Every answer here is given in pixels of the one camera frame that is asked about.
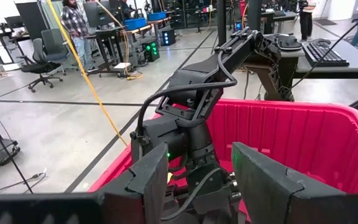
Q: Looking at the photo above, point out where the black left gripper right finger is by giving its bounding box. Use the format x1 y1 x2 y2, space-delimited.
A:
231 142 358 224

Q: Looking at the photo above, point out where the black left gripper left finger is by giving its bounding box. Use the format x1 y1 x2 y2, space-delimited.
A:
0 142 170 224

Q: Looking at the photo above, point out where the red plastic bin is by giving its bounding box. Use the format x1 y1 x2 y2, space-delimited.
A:
87 98 358 224

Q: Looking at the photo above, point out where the blue plastic bin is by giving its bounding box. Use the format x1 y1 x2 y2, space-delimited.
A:
147 11 167 22
124 17 148 31

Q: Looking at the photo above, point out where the thin black stand rod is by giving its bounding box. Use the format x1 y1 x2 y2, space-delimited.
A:
0 90 34 194

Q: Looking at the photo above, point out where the black office chair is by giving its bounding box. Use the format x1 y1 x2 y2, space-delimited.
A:
19 37 64 93

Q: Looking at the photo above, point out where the black computer with green lights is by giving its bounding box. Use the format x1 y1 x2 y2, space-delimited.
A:
141 40 161 62

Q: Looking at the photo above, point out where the black keyboard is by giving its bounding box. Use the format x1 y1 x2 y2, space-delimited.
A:
302 40 351 68

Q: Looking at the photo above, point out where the black computer with blue lights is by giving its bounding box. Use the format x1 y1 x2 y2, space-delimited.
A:
161 28 177 47

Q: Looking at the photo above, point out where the black ergonomic mouse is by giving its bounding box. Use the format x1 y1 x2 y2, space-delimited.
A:
273 33 303 52

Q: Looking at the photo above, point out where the grey office chair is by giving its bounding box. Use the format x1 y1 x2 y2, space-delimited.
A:
40 28 80 75

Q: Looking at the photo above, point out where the wooden table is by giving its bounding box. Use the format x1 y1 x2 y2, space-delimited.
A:
119 17 172 63

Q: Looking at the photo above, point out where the black standing desk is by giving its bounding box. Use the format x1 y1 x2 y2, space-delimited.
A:
84 26 127 78

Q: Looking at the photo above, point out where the dark partition panel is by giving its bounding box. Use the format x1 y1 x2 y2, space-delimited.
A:
14 1 48 40

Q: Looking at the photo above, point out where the black computer monitor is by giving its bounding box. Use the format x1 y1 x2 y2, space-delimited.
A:
83 0 115 29

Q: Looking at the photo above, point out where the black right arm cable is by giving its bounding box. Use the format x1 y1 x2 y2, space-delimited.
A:
135 49 239 138

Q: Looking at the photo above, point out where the yellow cable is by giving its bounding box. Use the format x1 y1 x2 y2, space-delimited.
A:
96 0 145 81
44 0 129 147

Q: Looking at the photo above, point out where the black metal post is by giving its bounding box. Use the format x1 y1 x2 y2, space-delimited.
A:
216 0 228 47
247 0 263 32

